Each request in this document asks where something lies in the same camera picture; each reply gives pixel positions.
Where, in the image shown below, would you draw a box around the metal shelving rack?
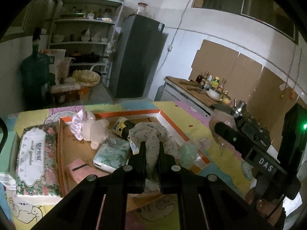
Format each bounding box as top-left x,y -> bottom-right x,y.
48,0 -> 125,86

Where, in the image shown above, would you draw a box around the mint green box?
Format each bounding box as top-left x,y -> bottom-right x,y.
0,131 -> 20,190

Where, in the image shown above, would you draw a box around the plush doll purple dress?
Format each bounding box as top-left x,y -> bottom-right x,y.
69,109 -> 109,150

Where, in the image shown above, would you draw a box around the condiment bottles group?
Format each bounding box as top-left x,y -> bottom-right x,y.
196,72 -> 228,95

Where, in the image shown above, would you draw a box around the white bowl on counter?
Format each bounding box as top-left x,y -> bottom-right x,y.
207,87 -> 222,100

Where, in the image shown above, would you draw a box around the window with frame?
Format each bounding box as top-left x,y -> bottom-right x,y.
193,0 -> 299,44

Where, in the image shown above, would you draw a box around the green item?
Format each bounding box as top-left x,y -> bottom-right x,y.
178,142 -> 205,169

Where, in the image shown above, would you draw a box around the large floral tissue pack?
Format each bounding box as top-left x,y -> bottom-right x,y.
16,123 -> 62,206

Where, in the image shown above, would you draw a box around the dark refrigerator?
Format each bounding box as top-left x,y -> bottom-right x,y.
109,15 -> 164,99

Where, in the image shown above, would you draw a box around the pink pouch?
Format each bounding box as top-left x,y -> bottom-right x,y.
68,159 -> 106,184

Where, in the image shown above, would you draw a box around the kitchen counter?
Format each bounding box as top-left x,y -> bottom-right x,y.
164,75 -> 272,149

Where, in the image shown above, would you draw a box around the cardboard wall sheets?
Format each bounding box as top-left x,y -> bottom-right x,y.
189,40 -> 306,148

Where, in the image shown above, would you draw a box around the cream floral cloth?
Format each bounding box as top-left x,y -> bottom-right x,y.
128,122 -> 180,181

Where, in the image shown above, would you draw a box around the green floral tissue pack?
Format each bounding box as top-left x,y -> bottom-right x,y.
93,138 -> 131,173

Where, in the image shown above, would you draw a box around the colourful cartoon bed sheet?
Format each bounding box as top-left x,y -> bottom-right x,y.
4,102 -> 253,229

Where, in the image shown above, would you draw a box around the clear plastic bag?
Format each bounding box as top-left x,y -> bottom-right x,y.
209,109 -> 237,150

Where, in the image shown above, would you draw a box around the yellow penguin snack bag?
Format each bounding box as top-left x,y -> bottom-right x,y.
112,117 -> 139,155

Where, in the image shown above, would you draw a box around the orange rimmed cardboard tray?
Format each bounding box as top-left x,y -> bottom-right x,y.
57,109 -> 210,196

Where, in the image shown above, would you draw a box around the yellow woven bag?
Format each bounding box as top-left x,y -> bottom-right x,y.
72,70 -> 100,87

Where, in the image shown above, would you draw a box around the glass jar red lid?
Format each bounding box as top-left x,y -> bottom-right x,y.
136,2 -> 148,16

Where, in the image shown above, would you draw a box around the steel kettle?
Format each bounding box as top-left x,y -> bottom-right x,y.
230,99 -> 248,118

